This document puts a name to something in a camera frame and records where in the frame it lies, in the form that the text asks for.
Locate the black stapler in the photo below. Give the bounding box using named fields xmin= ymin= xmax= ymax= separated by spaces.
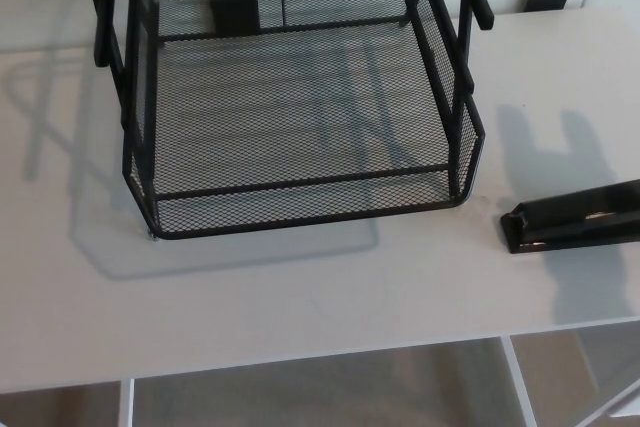
xmin=499 ymin=178 xmax=640 ymax=255

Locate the black mesh file tray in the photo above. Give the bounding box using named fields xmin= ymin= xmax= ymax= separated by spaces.
xmin=78 ymin=0 xmax=496 ymax=243

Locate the black bracket behind tray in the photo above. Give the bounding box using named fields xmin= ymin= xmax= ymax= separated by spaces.
xmin=208 ymin=0 xmax=264 ymax=38

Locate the white desk frame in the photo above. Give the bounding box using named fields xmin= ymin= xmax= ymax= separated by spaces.
xmin=0 ymin=316 xmax=640 ymax=427

